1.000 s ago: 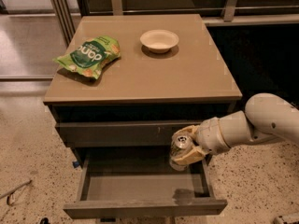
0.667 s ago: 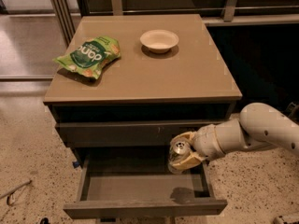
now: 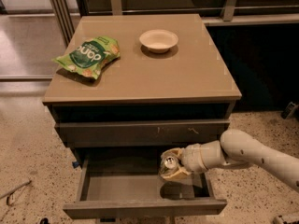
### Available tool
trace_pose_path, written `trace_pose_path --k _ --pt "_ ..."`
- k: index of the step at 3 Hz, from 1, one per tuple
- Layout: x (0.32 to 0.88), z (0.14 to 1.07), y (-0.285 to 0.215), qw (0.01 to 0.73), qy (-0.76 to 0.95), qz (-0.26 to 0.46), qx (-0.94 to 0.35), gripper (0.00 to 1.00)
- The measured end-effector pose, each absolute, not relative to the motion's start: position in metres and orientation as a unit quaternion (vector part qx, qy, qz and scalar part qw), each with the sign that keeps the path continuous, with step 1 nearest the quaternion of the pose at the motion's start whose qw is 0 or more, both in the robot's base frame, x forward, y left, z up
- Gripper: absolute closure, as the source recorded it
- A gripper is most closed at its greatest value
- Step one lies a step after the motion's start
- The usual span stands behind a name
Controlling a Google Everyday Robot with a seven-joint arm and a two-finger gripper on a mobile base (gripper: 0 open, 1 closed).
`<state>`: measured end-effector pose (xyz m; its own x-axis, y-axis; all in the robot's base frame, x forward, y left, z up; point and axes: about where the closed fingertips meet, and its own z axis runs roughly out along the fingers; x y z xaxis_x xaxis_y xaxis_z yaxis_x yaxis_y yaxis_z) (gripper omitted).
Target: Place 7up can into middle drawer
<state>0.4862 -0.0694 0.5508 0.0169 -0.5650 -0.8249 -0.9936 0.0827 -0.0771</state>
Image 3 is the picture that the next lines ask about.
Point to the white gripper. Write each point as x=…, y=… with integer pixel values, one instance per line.
x=191, y=160

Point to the silver green 7up can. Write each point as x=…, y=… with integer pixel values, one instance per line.
x=169, y=165

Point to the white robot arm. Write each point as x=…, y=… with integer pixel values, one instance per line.
x=234, y=150

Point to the closed grey top drawer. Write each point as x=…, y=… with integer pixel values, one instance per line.
x=141, y=133

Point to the open middle drawer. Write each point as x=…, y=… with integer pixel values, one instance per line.
x=124, y=182

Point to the grey drawer cabinet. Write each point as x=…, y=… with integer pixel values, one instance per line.
x=190, y=81

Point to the blue cabinet caster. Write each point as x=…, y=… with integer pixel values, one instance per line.
x=75, y=164

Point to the white paper bowl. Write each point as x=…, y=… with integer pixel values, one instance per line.
x=158, y=40

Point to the green chip bag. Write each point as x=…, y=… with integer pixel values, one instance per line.
x=90, y=58

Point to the dark object by wall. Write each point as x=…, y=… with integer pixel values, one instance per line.
x=289, y=110

